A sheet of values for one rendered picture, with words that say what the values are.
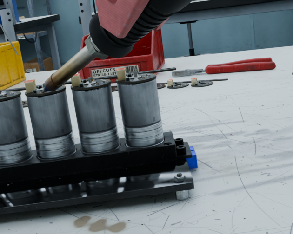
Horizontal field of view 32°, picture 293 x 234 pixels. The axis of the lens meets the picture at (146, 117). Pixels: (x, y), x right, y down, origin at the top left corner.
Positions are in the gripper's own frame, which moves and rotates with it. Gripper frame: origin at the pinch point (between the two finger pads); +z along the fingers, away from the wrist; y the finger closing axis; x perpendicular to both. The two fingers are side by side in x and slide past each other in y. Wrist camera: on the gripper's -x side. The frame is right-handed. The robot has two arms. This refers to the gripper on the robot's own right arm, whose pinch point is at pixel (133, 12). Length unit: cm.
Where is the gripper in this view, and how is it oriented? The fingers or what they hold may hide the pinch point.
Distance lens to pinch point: 24.2
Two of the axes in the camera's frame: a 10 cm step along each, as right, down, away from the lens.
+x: 6.9, 5.4, -4.8
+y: -6.8, 2.7, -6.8
